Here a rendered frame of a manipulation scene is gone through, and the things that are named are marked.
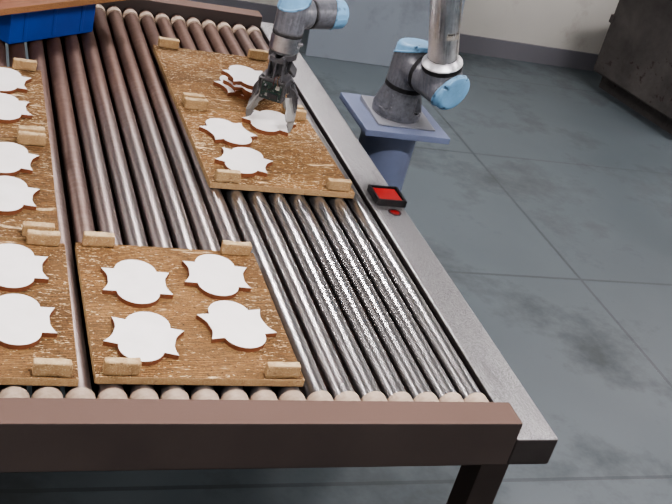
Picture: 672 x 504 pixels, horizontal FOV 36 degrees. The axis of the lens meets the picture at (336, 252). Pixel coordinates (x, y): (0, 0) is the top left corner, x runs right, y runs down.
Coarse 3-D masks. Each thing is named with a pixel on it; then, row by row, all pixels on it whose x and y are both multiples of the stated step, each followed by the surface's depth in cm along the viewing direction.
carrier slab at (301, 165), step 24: (192, 120) 259; (240, 120) 267; (192, 144) 249; (216, 144) 250; (264, 144) 257; (288, 144) 261; (312, 144) 264; (216, 168) 239; (288, 168) 249; (312, 168) 252; (336, 168) 255; (288, 192) 240; (312, 192) 242; (336, 192) 244
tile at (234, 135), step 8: (208, 120) 259; (216, 120) 260; (224, 120) 261; (200, 128) 255; (208, 128) 254; (216, 128) 256; (224, 128) 257; (232, 128) 258; (240, 128) 259; (216, 136) 252; (224, 136) 253; (232, 136) 254; (240, 136) 255; (248, 136) 256; (256, 136) 258; (232, 144) 251; (240, 144) 251; (248, 144) 253
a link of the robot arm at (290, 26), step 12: (288, 0) 248; (300, 0) 248; (312, 0) 253; (276, 12) 252; (288, 12) 249; (300, 12) 249; (312, 12) 252; (276, 24) 252; (288, 24) 250; (300, 24) 251; (312, 24) 254; (288, 36) 252; (300, 36) 253
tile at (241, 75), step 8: (224, 72) 281; (232, 72) 281; (240, 72) 283; (248, 72) 284; (256, 72) 286; (232, 80) 279; (240, 80) 278; (248, 80) 279; (256, 80) 280; (248, 88) 277
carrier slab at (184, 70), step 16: (160, 48) 298; (160, 64) 288; (176, 64) 290; (192, 64) 293; (208, 64) 296; (224, 64) 299; (240, 64) 302; (256, 64) 305; (176, 80) 280; (192, 80) 282; (208, 80) 285; (176, 96) 270; (208, 96) 275; (224, 96) 278
